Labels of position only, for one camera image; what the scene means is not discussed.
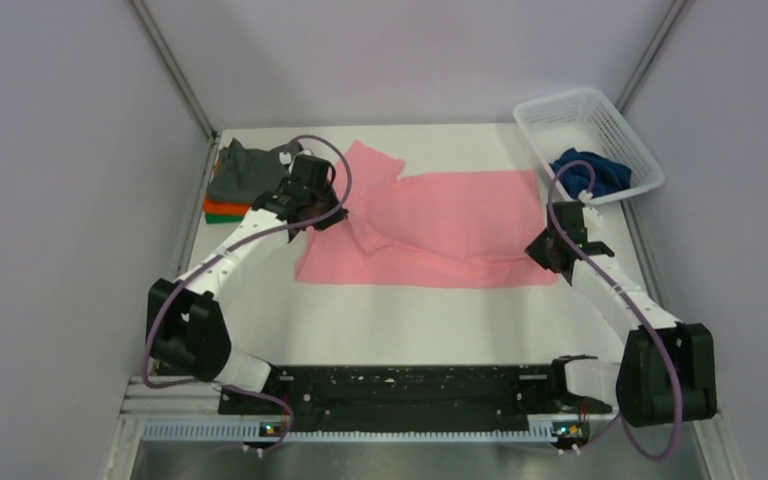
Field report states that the pink t shirt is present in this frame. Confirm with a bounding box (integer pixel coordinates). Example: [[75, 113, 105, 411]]
[[296, 141, 557, 289]]

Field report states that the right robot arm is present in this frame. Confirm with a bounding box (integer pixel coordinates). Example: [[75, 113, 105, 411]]
[[525, 201, 718, 427]]

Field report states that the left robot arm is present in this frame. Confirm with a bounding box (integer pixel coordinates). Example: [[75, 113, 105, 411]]
[[146, 151, 348, 414]]

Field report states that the folded grey t shirt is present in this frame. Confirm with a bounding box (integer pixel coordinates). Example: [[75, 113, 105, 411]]
[[206, 138, 302, 204]]

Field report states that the crumpled blue t shirt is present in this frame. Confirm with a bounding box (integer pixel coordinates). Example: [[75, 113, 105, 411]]
[[550, 148, 632, 198]]

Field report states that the folded orange t shirt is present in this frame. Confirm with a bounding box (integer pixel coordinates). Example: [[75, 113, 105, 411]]
[[202, 197, 250, 216]]

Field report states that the white plastic basket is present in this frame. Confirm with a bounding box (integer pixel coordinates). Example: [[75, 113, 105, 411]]
[[512, 88, 665, 205]]

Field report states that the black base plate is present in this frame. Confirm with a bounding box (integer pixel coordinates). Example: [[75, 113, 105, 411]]
[[218, 365, 612, 433]]

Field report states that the left aluminium frame post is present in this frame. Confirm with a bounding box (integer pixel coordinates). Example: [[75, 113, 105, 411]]
[[125, 0, 217, 141]]

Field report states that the aluminium frame post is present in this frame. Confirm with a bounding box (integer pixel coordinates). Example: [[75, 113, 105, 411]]
[[125, 0, 217, 141], [614, 0, 694, 114]]

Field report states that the right aluminium frame post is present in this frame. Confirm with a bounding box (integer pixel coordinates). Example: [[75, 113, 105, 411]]
[[614, 0, 694, 114]]

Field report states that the white slotted cable duct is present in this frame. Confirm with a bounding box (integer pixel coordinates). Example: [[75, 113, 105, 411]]
[[143, 419, 557, 443]]

